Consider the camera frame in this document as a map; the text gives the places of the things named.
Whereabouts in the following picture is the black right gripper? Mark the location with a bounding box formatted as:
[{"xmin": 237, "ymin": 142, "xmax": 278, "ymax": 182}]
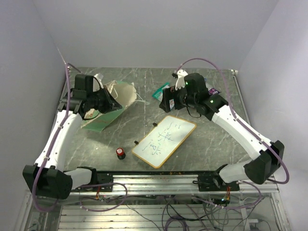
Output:
[{"xmin": 159, "ymin": 83, "xmax": 197, "ymax": 113}]

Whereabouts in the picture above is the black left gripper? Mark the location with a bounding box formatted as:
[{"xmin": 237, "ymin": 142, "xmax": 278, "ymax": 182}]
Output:
[{"xmin": 88, "ymin": 85, "xmax": 123, "ymax": 114}]

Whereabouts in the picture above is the teal snack packet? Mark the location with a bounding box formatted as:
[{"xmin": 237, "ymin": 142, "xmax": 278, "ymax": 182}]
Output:
[{"xmin": 152, "ymin": 82, "xmax": 170, "ymax": 102}]

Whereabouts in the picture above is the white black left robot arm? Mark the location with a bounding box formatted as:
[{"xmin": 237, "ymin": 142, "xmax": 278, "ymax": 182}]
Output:
[{"xmin": 23, "ymin": 74, "xmax": 122, "ymax": 199}]

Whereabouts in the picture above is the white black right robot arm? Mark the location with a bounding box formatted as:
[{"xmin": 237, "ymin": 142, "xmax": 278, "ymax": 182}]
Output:
[{"xmin": 159, "ymin": 69, "xmax": 284, "ymax": 191}]

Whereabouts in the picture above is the small yellow-framed whiteboard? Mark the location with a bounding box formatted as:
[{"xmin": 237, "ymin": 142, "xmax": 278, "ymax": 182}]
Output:
[{"xmin": 132, "ymin": 115, "xmax": 197, "ymax": 169}]

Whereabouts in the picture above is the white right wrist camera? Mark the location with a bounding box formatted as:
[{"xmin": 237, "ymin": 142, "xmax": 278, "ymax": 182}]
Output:
[{"xmin": 172, "ymin": 69, "xmax": 188, "ymax": 90}]

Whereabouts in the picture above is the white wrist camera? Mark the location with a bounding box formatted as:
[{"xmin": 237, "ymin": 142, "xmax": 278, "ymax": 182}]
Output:
[
  {"xmin": 172, "ymin": 69, "xmax": 188, "ymax": 90},
  {"xmin": 93, "ymin": 73, "xmax": 103, "ymax": 91}
]

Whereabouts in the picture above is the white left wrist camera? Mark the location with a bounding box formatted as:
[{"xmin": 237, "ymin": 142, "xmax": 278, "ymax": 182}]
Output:
[{"xmin": 93, "ymin": 73, "xmax": 103, "ymax": 91}]

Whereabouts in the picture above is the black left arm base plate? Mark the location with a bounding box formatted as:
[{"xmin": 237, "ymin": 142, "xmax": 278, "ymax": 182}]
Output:
[{"xmin": 78, "ymin": 173, "xmax": 114, "ymax": 193}]

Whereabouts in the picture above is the aluminium frame rail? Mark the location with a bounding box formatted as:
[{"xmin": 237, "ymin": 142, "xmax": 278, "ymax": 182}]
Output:
[{"xmin": 26, "ymin": 173, "xmax": 280, "ymax": 195}]

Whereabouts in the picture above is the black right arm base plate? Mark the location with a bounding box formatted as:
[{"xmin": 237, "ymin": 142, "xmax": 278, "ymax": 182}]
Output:
[{"xmin": 194, "ymin": 171, "xmax": 240, "ymax": 192}]

